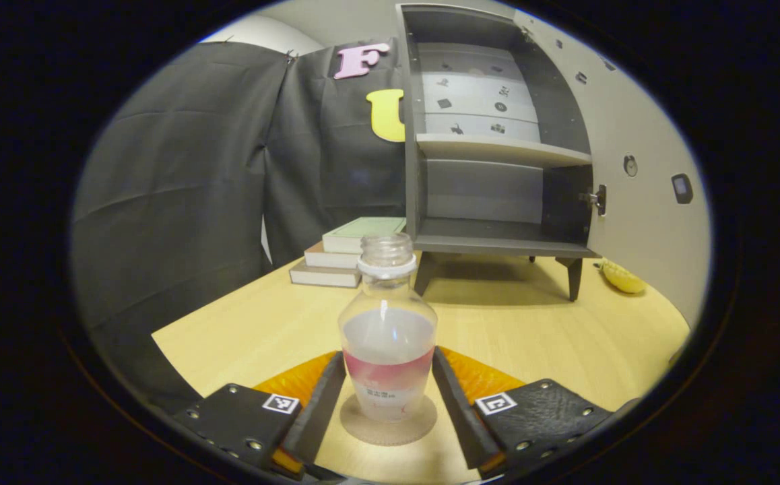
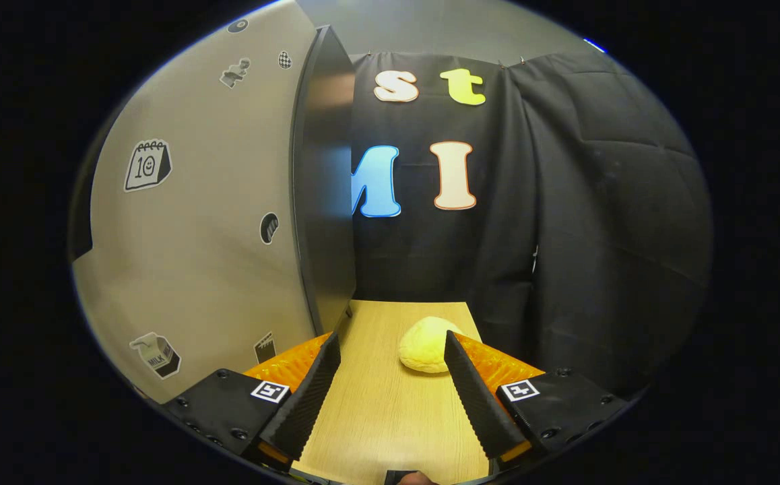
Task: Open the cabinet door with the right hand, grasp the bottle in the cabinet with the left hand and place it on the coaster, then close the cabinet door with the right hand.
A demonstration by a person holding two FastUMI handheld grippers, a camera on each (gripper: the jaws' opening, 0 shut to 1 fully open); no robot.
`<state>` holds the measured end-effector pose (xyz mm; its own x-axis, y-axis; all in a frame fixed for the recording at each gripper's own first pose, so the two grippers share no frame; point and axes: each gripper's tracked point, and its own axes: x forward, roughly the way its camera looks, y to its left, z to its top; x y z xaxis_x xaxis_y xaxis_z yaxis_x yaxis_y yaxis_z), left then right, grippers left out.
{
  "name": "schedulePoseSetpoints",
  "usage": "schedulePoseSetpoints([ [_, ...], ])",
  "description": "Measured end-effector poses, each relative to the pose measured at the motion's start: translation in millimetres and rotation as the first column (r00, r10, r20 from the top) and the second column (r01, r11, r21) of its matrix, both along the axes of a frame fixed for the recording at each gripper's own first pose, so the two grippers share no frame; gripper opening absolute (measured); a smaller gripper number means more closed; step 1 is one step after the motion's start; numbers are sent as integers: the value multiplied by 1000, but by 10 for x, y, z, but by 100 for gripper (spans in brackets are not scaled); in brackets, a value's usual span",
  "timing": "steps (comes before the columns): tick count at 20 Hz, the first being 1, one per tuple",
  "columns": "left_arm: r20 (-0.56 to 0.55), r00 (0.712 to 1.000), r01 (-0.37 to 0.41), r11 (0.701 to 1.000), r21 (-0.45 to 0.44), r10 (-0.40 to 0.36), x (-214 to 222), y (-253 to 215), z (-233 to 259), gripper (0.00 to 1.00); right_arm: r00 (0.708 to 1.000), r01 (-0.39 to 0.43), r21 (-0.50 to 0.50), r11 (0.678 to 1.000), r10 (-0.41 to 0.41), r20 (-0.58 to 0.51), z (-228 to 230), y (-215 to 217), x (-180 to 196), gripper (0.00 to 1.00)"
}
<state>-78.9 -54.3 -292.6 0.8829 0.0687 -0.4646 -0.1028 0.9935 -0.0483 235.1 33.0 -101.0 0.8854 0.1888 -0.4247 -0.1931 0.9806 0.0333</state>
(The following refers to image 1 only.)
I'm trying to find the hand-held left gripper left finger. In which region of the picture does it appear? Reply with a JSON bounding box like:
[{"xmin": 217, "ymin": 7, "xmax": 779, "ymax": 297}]
[{"xmin": 173, "ymin": 350, "xmax": 348, "ymax": 476}]

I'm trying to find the yellow plush toy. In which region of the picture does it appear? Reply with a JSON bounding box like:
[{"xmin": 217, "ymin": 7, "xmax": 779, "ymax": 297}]
[{"xmin": 593, "ymin": 259, "xmax": 648, "ymax": 295}]

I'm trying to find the round brown coaster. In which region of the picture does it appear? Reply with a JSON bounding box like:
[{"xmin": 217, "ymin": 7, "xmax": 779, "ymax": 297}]
[{"xmin": 339, "ymin": 394, "xmax": 438, "ymax": 447}]

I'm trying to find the black backdrop cloth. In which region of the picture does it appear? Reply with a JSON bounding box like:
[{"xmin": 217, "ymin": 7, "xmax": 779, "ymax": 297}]
[{"xmin": 70, "ymin": 37, "xmax": 408, "ymax": 418}]

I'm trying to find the brown cover book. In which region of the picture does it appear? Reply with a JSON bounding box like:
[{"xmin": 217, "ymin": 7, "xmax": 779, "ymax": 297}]
[{"xmin": 304, "ymin": 241, "xmax": 364, "ymax": 270}]

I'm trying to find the grey cabinet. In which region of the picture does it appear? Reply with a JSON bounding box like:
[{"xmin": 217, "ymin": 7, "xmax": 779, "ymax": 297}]
[{"xmin": 397, "ymin": 3, "xmax": 603, "ymax": 302}]

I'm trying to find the green cover book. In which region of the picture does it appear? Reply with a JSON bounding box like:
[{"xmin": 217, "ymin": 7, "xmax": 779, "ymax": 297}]
[{"xmin": 323, "ymin": 216, "xmax": 408, "ymax": 255}]

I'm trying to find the clear plastic bottle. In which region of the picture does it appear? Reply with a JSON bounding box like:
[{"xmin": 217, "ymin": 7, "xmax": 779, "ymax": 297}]
[{"xmin": 338, "ymin": 234, "xmax": 438, "ymax": 424}]

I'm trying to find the grey cover book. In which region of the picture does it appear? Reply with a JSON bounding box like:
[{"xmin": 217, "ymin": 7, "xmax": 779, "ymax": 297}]
[{"xmin": 289, "ymin": 259, "xmax": 362, "ymax": 289}]

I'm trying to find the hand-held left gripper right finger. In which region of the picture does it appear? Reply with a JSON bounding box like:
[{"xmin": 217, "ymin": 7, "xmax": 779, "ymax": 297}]
[{"xmin": 432, "ymin": 346, "xmax": 614, "ymax": 473}]

